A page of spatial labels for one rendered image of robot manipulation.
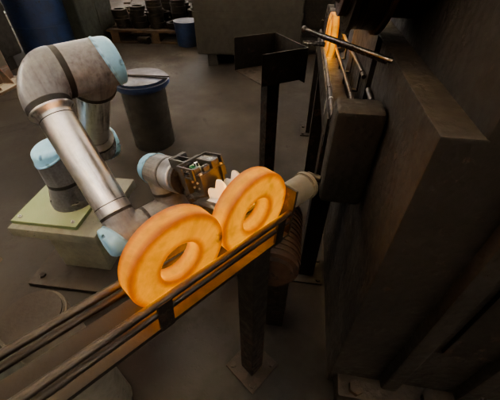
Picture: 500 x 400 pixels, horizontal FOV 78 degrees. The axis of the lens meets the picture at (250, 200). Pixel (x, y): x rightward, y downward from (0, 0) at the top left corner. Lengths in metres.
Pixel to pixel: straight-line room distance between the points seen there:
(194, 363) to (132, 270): 0.79
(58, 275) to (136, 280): 1.09
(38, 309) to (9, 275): 0.89
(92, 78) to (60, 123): 0.13
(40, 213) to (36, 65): 0.63
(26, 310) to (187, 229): 0.43
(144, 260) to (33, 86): 0.51
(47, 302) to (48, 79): 0.46
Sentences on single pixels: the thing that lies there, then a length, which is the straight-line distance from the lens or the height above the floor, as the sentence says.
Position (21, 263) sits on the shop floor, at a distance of 1.65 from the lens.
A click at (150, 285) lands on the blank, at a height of 0.72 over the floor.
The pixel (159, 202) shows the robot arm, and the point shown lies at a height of 0.58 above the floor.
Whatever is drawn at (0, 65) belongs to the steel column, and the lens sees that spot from 3.66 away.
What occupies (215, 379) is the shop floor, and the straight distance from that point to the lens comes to 1.13.
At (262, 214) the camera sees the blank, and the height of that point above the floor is 0.68.
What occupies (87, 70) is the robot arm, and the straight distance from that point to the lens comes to 0.83.
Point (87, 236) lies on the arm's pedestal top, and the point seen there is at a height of 0.30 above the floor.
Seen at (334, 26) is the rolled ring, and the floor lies 0.75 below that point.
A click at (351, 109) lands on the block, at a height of 0.80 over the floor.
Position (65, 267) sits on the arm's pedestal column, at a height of 0.02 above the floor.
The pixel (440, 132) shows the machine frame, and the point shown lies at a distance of 0.47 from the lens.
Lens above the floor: 1.07
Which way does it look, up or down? 42 degrees down
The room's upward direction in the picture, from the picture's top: straight up
